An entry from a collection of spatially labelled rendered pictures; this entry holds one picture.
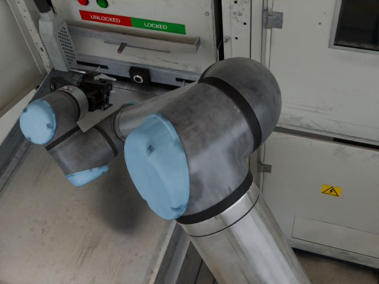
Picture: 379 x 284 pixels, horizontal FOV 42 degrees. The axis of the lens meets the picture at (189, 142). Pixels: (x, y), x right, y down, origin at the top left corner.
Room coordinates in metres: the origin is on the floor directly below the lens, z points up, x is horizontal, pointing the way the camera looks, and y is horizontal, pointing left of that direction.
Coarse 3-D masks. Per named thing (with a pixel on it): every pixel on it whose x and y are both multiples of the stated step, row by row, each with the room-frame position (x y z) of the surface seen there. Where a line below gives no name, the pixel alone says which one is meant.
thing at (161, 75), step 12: (84, 60) 1.19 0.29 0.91; (96, 60) 1.17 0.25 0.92; (108, 60) 1.15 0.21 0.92; (120, 60) 1.14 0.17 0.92; (108, 72) 1.15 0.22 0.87; (120, 72) 1.13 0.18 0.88; (156, 72) 1.08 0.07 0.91; (168, 72) 1.07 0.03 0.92; (180, 72) 1.05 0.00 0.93; (192, 72) 1.04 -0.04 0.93; (168, 84) 1.07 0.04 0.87; (180, 84) 1.05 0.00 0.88
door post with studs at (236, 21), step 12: (228, 0) 0.96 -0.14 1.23; (240, 0) 0.94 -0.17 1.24; (228, 12) 0.96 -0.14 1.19; (240, 12) 0.94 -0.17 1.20; (228, 24) 0.96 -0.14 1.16; (240, 24) 0.94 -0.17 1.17; (228, 36) 0.96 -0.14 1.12; (240, 36) 0.94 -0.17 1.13; (228, 48) 0.96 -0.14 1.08; (240, 48) 0.94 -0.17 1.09
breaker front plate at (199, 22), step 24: (72, 0) 1.19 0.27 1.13; (120, 0) 1.12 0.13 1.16; (144, 0) 1.09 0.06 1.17; (168, 0) 1.06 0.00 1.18; (192, 0) 1.04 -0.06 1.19; (72, 24) 1.20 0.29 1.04; (96, 24) 1.16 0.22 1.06; (192, 24) 1.04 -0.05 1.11; (96, 48) 1.17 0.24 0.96; (144, 48) 1.10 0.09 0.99
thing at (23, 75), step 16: (0, 0) 1.21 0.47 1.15; (0, 16) 1.20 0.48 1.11; (16, 16) 1.20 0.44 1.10; (0, 32) 1.18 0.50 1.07; (16, 32) 1.21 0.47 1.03; (0, 48) 1.16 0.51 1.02; (16, 48) 1.20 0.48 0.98; (32, 48) 1.20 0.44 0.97; (0, 64) 1.15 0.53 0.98; (16, 64) 1.18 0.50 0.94; (32, 64) 1.22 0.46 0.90; (0, 80) 1.13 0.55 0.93; (16, 80) 1.16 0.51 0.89; (32, 80) 1.20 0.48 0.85; (0, 96) 1.11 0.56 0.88; (16, 96) 1.14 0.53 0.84; (0, 112) 1.06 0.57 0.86
